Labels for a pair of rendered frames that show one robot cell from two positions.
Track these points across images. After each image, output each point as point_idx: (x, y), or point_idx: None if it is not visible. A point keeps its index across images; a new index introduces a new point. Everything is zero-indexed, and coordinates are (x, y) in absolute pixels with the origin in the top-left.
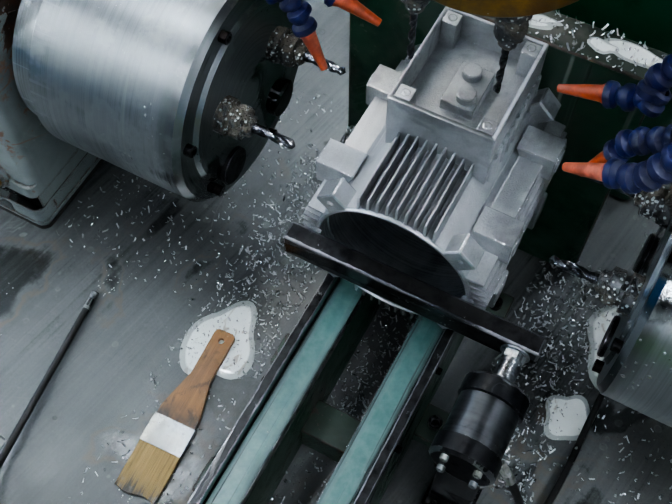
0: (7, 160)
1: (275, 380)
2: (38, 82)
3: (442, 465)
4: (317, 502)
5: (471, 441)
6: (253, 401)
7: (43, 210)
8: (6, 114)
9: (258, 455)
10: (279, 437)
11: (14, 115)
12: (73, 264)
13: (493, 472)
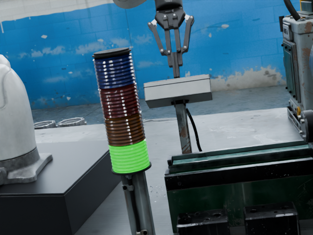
0: (304, 101)
1: (300, 142)
2: (312, 49)
3: (301, 130)
4: (268, 162)
5: (309, 110)
6: (286, 141)
7: None
8: (307, 75)
9: (270, 151)
10: (282, 152)
11: (310, 78)
12: None
13: (308, 121)
